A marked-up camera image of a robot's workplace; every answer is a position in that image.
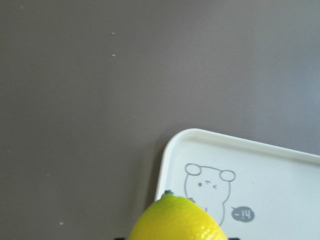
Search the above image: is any yellow lemon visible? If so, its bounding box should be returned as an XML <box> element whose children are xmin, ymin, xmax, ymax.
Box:
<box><xmin>128</xmin><ymin>190</ymin><xmax>227</xmax><ymax>240</ymax></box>

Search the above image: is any cream rabbit tray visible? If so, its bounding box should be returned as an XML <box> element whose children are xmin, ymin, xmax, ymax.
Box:
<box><xmin>155</xmin><ymin>128</ymin><xmax>320</xmax><ymax>240</ymax></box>

